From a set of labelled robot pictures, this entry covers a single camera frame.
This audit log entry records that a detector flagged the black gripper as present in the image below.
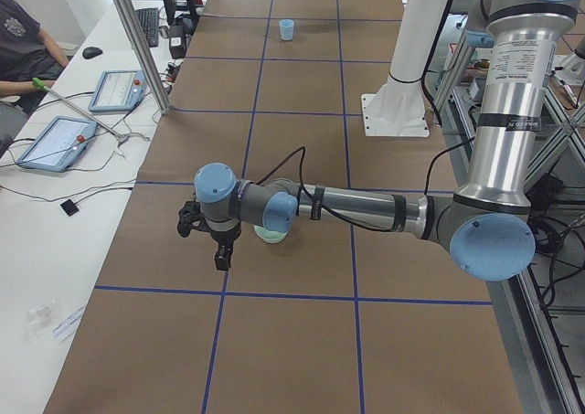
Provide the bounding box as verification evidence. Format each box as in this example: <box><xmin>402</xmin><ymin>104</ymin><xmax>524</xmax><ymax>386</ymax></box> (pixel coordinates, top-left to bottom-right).
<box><xmin>210</xmin><ymin>229</ymin><xmax>241</xmax><ymax>271</ymax></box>

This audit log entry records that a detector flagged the light green bowl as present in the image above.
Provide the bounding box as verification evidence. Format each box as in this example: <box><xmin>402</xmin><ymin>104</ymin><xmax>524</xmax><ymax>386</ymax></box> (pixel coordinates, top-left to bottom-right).
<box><xmin>253</xmin><ymin>226</ymin><xmax>288</xmax><ymax>244</ymax></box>

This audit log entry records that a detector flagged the light blue plastic cup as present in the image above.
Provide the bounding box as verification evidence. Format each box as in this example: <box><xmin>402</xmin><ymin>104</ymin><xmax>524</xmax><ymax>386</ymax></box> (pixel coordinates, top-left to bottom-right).
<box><xmin>279</xmin><ymin>19</ymin><xmax>295</xmax><ymax>41</ymax></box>

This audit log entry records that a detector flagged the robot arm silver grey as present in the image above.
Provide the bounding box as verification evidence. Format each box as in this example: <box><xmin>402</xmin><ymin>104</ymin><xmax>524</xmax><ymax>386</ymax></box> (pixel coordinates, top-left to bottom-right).
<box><xmin>177</xmin><ymin>0</ymin><xmax>580</xmax><ymax>281</ymax></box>

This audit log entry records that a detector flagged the black box with label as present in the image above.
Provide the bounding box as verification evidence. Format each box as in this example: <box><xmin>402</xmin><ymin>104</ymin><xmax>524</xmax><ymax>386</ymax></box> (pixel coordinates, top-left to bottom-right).
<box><xmin>168</xmin><ymin>26</ymin><xmax>187</xmax><ymax>59</ymax></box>

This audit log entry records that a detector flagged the black keyboard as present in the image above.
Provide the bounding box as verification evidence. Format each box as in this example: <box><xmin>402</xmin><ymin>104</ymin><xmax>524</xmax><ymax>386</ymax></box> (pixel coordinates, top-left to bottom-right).
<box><xmin>134</xmin><ymin>7</ymin><xmax>159</xmax><ymax>48</ymax></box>

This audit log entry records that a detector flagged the small black square device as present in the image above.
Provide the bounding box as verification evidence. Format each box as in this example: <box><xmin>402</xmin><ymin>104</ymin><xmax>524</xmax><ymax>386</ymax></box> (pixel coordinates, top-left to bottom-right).
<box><xmin>60</xmin><ymin>199</ymin><xmax>80</xmax><ymax>217</ymax></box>

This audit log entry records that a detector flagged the clear plastic bag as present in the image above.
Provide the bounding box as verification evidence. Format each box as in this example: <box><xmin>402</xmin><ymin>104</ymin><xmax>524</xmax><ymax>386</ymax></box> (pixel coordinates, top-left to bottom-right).
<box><xmin>23</xmin><ymin>299</ymin><xmax>61</xmax><ymax>342</ymax></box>

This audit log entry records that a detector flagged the far blue teach pendant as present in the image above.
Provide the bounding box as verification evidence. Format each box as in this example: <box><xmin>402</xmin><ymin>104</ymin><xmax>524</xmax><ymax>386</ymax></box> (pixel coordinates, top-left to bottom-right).
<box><xmin>88</xmin><ymin>70</ymin><xmax>147</xmax><ymax>113</ymax></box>

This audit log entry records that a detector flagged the blue teach pendant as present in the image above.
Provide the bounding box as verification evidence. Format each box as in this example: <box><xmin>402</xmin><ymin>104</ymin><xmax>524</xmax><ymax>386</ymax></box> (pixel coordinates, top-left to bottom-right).
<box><xmin>88</xmin><ymin>70</ymin><xmax>147</xmax><ymax>113</ymax></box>
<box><xmin>16</xmin><ymin>116</ymin><xmax>98</xmax><ymax>173</ymax></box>

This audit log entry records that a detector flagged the near blue teach pendant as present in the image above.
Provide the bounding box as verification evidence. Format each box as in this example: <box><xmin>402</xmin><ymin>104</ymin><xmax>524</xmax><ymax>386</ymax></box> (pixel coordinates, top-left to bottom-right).
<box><xmin>16</xmin><ymin>116</ymin><xmax>98</xmax><ymax>173</ymax></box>

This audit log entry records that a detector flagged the black computer mouse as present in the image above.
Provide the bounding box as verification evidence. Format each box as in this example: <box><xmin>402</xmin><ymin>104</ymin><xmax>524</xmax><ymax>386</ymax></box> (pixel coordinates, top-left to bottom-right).
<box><xmin>81</xmin><ymin>47</ymin><xmax>103</xmax><ymax>60</ymax></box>

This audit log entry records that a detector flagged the seated person dark shirt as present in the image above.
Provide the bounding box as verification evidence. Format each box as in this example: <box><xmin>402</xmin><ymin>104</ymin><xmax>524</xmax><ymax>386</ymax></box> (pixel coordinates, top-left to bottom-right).
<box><xmin>0</xmin><ymin>0</ymin><xmax>71</xmax><ymax>157</ymax></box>

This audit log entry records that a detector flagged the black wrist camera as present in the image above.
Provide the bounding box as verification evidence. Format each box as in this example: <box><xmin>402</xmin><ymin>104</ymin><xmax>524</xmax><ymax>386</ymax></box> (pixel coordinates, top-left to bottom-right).
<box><xmin>176</xmin><ymin>200</ymin><xmax>209</xmax><ymax>238</ymax></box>

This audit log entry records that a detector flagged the aluminium frame post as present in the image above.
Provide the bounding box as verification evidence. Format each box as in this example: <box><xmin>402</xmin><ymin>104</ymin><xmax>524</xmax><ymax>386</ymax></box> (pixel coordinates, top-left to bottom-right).
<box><xmin>112</xmin><ymin>0</ymin><xmax>171</xmax><ymax>115</ymax></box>

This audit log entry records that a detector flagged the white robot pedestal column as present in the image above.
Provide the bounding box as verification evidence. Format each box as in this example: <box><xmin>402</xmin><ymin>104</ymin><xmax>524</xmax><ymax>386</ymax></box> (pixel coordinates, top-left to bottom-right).
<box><xmin>361</xmin><ymin>0</ymin><xmax>449</xmax><ymax>138</ymax></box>

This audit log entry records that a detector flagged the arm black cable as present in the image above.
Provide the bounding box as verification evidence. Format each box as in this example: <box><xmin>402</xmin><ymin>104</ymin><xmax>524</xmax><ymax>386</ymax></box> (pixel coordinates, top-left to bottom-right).
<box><xmin>255</xmin><ymin>146</ymin><xmax>476</xmax><ymax>232</ymax></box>

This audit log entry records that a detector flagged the green handled reacher stick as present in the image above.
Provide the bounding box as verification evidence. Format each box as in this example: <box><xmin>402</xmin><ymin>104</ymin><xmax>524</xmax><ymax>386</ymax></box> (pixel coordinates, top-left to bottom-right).
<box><xmin>32</xmin><ymin>78</ymin><xmax>151</xmax><ymax>145</ymax></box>

